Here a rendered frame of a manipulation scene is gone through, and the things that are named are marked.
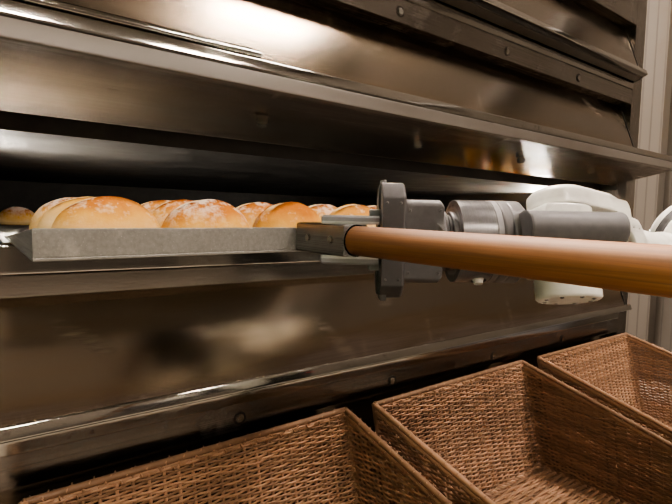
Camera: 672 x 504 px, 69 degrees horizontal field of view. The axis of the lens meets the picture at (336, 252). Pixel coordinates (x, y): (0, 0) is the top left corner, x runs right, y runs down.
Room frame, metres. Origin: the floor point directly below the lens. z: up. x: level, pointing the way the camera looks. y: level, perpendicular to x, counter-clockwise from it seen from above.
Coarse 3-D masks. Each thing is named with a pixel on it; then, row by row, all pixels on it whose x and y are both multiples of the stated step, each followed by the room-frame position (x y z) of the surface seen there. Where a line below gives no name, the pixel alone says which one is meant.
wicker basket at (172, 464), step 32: (320, 416) 0.90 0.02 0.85; (352, 416) 0.92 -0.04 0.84; (224, 448) 0.78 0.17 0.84; (256, 448) 0.81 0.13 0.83; (288, 448) 0.85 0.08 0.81; (320, 448) 0.88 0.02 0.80; (352, 448) 0.92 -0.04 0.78; (384, 448) 0.85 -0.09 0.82; (96, 480) 0.66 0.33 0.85; (128, 480) 0.68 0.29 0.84; (160, 480) 0.71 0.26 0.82; (192, 480) 0.74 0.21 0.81; (224, 480) 0.77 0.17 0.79; (256, 480) 0.80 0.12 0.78; (288, 480) 0.83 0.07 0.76; (320, 480) 0.87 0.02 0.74; (352, 480) 0.91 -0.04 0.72; (384, 480) 0.85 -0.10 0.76; (416, 480) 0.79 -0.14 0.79
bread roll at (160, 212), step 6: (162, 204) 0.58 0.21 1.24; (168, 204) 0.58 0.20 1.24; (174, 204) 0.58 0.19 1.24; (180, 204) 0.59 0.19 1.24; (156, 210) 0.58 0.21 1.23; (162, 210) 0.57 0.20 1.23; (168, 210) 0.57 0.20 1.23; (156, 216) 0.57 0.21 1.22; (162, 216) 0.57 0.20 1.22; (162, 222) 0.57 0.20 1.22
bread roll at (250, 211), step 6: (246, 204) 0.65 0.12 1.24; (252, 204) 0.65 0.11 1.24; (258, 204) 0.65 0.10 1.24; (264, 204) 0.66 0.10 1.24; (270, 204) 0.67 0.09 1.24; (240, 210) 0.64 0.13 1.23; (246, 210) 0.64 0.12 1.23; (252, 210) 0.64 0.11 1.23; (258, 210) 0.64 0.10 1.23; (246, 216) 0.63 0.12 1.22; (252, 216) 0.64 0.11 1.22; (252, 222) 0.63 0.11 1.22
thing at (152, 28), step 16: (16, 0) 0.57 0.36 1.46; (32, 0) 0.57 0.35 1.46; (48, 0) 0.58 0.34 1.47; (80, 16) 0.61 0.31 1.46; (96, 16) 0.61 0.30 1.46; (112, 16) 0.63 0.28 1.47; (160, 32) 0.66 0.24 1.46; (176, 32) 0.67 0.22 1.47; (224, 48) 0.71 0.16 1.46; (240, 48) 0.73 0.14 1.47
